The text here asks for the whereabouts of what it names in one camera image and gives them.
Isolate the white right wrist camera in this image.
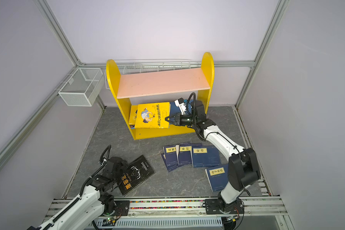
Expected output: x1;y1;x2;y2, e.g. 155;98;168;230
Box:
174;98;187;115

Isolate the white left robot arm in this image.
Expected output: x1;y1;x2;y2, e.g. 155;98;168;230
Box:
28;157;128;230

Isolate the navy book middle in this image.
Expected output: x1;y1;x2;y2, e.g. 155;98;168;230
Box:
176;143;202;166

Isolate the black book yellow title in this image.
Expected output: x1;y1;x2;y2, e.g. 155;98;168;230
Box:
118;155;155;196

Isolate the navy book leftmost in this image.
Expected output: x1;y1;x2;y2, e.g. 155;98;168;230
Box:
162;145;179;172

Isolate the white mesh basket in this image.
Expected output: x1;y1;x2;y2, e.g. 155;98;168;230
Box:
58;68;104;107

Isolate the yellow pink blue bookshelf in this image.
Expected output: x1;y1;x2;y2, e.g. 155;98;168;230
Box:
106;52;215;123

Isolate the white vented cable duct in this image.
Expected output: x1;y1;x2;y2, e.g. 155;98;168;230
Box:
95;217;223;230

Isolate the navy book large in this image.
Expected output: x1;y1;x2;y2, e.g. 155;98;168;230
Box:
191;146;221;168

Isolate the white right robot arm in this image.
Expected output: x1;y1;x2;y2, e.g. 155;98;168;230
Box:
165;98;261;204

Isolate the navy book front right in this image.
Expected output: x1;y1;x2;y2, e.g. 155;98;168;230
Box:
205;164;228;192

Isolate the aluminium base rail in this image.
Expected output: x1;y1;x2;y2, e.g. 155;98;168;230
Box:
45;196;288;218

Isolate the white wire rack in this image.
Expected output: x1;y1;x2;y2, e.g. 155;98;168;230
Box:
115;59;194;75

